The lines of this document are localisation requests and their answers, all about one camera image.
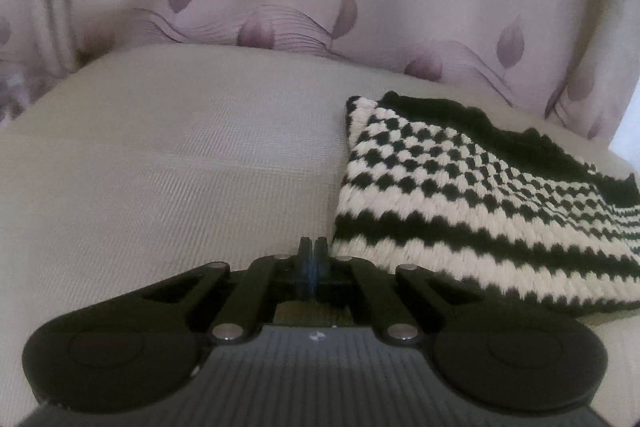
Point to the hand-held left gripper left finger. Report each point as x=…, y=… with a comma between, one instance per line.
x=305, y=269

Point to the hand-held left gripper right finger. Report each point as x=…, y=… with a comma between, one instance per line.
x=320, y=269

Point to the black white striped knit sweater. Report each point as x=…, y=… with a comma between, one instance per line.
x=475, y=207

